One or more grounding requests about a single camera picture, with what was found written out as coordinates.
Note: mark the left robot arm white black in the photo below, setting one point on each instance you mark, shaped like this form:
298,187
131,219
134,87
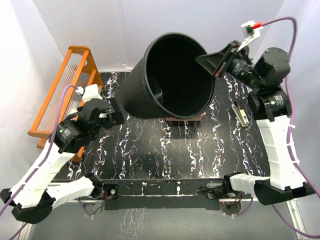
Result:
32,198

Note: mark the orange wooden rack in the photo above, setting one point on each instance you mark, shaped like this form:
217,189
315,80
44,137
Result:
79,69

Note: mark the black front mounting rail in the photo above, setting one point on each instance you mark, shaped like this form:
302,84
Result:
183,193

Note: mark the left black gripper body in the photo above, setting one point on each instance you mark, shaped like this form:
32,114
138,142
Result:
108,122

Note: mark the pink perforated basket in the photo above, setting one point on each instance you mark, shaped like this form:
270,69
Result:
197,118

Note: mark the large black plastic bucket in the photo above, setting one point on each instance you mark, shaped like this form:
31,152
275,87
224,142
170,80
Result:
167,82

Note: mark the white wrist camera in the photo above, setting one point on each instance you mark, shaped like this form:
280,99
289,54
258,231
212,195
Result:
89,92
251,30

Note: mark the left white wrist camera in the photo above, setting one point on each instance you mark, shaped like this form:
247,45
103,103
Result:
89,92

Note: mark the black stapler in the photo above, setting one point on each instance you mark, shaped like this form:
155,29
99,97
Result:
240,113

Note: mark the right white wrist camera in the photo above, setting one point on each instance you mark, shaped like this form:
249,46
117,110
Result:
251,30

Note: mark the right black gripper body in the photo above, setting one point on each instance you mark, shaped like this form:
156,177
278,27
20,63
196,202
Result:
240,67

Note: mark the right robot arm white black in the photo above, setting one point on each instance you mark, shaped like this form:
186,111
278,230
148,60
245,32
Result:
272,111

